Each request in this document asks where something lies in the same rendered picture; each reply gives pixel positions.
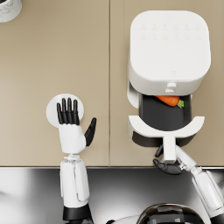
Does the white marbled round pot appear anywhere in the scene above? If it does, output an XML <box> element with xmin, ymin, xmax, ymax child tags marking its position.
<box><xmin>0</xmin><ymin>0</ymin><xmax>23</xmax><ymax>24</ymax></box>

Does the pale white air fryer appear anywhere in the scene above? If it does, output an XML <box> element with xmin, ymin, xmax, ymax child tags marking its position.
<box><xmin>126</xmin><ymin>10</ymin><xmax>212</xmax><ymax>109</ymax></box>

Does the round white plate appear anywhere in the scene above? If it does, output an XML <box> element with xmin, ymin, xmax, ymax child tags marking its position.
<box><xmin>45</xmin><ymin>93</ymin><xmax>85</xmax><ymax>130</ymax></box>

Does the orange carrot with green top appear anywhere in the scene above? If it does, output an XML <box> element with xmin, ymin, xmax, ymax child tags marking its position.
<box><xmin>154</xmin><ymin>94</ymin><xmax>186</xmax><ymax>109</ymax></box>

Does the air fryer drawer with handle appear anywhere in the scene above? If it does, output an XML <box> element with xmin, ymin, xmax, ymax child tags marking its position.
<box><xmin>127</xmin><ymin>94</ymin><xmax>206</xmax><ymax>165</ymax></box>

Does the dark round robot body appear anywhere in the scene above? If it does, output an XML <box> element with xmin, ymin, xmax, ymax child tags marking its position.
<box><xmin>105</xmin><ymin>203</ymin><xmax>206</xmax><ymax>224</ymax></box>

